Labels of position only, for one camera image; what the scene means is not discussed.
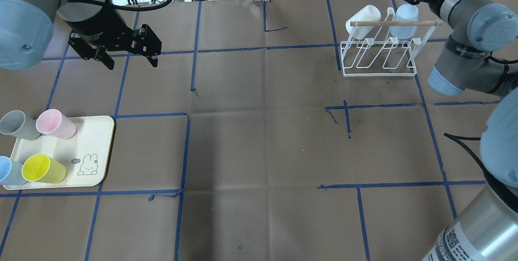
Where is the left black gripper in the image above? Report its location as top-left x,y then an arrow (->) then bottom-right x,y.
67,8 -> 162,70

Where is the grey plastic cup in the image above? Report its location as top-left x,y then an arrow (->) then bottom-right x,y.
0,110 -> 41,140

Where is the light blue cup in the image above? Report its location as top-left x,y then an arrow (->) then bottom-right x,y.
0,156 -> 28,186
389,4 -> 419,40

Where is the white wire cup rack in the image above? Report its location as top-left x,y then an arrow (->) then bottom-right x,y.
339,4 -> 442,77

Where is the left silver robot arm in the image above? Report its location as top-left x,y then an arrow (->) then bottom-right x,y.
1,0 -> 162,71

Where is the cream plastic tray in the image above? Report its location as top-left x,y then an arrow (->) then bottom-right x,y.
4,116 -> 115,190

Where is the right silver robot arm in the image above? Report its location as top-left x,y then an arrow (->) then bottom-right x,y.
404,0 -> 518,261

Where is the white plastic cup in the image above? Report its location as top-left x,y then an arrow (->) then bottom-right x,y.
346,4 -> 381,40

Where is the yellow plastic cup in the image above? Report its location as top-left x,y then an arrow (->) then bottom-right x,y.
21,153 -> 67,184

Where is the pink plastic cup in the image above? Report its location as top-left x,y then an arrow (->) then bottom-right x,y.
36,109 -> 77,139

